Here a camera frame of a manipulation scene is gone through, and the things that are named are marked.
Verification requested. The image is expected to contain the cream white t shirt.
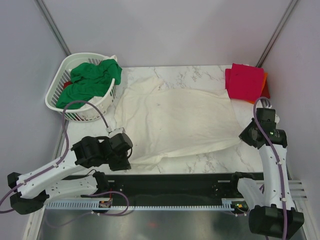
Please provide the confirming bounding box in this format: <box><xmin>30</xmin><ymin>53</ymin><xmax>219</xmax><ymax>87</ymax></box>
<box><xmin>114</xmin><ymin>77</ymin><xmax>242</xmax><ymax>169</ymax></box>

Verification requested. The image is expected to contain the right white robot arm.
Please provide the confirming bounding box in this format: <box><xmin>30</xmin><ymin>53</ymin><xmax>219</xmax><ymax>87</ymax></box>
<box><xmin>229</xmin><ymin>107</ymin><xmax>305</xmax><ymax>240</ymax></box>

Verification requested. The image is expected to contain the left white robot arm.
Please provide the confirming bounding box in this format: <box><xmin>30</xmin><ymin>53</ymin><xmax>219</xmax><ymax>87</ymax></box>
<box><xmin>7</xmin><ymin>132</ymin><xmax>133</xmax><ymax>215</ymax></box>

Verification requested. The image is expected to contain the folded dark red t shirt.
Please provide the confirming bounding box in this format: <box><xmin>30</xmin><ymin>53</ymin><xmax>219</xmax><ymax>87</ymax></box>
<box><xmin>260</xmin><ymin>80</ymin><xmax>270</xmax><ymax>99</ymax></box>

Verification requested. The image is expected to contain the folded magenta t shirt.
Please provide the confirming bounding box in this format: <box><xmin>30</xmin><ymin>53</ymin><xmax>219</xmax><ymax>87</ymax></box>
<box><xmin>224</xmin><ymin>63</ymin><xmax>265</xmax><ymax>103</ymax></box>

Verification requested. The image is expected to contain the folded orange t shirt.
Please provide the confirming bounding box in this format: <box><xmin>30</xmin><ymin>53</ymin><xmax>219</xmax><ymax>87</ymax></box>
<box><xmin>243</xmin><ymin>71</ymin><xmax>269</xmax><ymax>105</ymax></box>

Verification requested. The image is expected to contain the green t shirt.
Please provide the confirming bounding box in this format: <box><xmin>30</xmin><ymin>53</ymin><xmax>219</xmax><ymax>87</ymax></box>
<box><xmin>55</xmin><ymin>59</ymin><xmax>122</xmax><ymax>110</ymax></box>

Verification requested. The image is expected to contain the red t shirt in basket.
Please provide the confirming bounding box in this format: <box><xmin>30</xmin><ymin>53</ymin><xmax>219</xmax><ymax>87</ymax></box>
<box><xmin>63</xmin><ymin>81</ymin><xmax>72</xmax><ymax>89</ymax></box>

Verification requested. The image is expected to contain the white plastic laundry basket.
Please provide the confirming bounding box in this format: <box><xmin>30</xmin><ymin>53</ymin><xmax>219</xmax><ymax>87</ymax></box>
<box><xmin>44</xmin><ymin>52</ymin><xmax>118</xmax><ymax>122</ymax></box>

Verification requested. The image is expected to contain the right corner metal profile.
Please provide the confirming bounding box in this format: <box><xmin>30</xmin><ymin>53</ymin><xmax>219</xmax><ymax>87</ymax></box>
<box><xmin>255</xmin><ymin>0</ymin><xmax>300</xmax><ymax>68</ymax></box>

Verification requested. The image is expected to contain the corner metal profile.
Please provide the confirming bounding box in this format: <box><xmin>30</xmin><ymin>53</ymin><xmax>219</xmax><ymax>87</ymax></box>
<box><xmin>255</xmin><ymin>0</ymin><xmax>300</xmax><ymax>68</ymax></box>
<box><xmin>34</xmin><ymin>0</ymin><xmax>72</xmax><ymax>56</ymax></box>

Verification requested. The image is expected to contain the left corner metal profile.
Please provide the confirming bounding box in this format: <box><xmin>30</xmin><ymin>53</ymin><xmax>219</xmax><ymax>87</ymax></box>
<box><xmin>34</xmin><ymin>0</ymin><xmax>72</xmax><ymax>56</ymax></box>

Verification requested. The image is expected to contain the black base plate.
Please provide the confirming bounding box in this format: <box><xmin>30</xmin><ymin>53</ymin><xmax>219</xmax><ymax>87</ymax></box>
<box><xmin>93</xmin><ymin>172</ymin><xmax>264</xmax><ymax>205</ymax></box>

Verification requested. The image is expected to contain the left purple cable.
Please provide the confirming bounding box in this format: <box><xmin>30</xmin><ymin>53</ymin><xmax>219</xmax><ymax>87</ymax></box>
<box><xmin>0</xmin><ymin>100</ymin><xmax>131</xmax><ymax>230</ymax></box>

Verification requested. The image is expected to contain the white slotted cable duct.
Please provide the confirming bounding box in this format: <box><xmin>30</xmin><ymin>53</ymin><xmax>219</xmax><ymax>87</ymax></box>
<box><xmin>45</xmin><ymin>198</ymin><xmax>249</xmax><ymax>212</ymax></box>

